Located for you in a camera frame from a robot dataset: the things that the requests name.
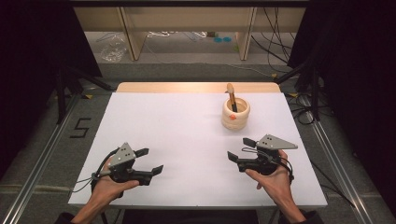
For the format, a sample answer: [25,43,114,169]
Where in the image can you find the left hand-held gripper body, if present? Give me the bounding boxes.
[106,142,154,188]

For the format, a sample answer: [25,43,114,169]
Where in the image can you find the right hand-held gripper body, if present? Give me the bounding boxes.
[236,133,299,177]

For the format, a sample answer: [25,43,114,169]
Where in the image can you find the person's right hand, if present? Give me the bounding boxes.
[244,148,296,208]

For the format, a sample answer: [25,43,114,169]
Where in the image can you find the grey cable tie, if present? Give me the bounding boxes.
[72,176,94,193]

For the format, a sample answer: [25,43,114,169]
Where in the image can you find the beige ribbed cup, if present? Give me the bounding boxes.
[220,96,251,132]

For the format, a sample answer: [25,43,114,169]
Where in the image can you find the black tripod stand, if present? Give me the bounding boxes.
[274,59,321,122]
[54,63,115,125]

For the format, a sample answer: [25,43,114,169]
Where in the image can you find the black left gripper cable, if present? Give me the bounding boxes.
[92,147,120,190]

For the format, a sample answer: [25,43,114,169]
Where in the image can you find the aluminium floor rail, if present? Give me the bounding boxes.
[1,92,80,224]
[298,92,372,224]

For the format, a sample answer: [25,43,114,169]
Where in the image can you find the bundle of black cables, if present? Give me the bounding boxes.
[250,7,297,74]

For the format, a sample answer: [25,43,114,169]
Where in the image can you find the person's left hand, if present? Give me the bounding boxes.
[90,158,140,207]

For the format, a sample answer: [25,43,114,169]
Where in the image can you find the slim flat-head makeup brush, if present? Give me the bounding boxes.
[227,82,238,113]

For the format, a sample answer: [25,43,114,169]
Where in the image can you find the wooden table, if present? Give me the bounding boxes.
[116,81,282,93]

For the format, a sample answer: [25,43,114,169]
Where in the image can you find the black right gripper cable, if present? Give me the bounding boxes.
[242,147,356,208]

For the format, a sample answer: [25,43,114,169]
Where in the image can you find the beige wooden shelf unit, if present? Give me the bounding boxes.
[73,6,307,62]

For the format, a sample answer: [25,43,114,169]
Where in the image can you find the white cable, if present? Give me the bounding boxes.
[146,30,178,39]

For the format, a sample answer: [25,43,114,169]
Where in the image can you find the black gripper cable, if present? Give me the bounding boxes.
[92,147,120,190]
[242,147,356,208]

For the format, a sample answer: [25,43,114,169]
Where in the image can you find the white foam board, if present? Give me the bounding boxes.
[68,91,329,209]

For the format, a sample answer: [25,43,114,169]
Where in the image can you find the dark curtain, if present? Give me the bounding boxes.
[0,0,102,175]
[288,0,396,216]

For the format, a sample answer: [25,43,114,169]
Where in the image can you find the clear plastic bag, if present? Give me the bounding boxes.
[99,33,129,63]

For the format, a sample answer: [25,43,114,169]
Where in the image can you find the coiled black floor cable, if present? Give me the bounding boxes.
[286,92,331,126]

